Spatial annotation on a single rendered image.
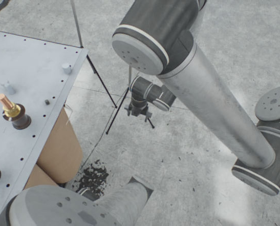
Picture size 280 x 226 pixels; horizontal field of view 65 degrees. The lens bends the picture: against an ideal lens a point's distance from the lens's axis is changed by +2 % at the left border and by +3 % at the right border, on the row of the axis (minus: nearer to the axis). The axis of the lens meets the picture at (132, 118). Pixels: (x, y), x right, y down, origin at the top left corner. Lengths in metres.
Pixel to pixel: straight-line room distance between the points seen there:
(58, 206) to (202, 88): 0.49
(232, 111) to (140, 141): 1.87
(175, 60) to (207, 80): 0.13
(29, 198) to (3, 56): 1.32
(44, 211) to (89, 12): 4.03
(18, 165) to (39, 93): 0.39
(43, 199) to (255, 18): 4.52
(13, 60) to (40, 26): 2.58
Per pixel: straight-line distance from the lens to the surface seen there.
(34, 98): 1.24
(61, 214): 0.23
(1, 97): 1.02
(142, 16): 0.52
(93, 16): 4.08
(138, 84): 1.25
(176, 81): 0.59
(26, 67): 1.39
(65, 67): 1.27
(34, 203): 0.23
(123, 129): 2.60
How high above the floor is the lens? 2.30
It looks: 59 degrees down
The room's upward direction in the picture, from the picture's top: 4 degrees clockwise
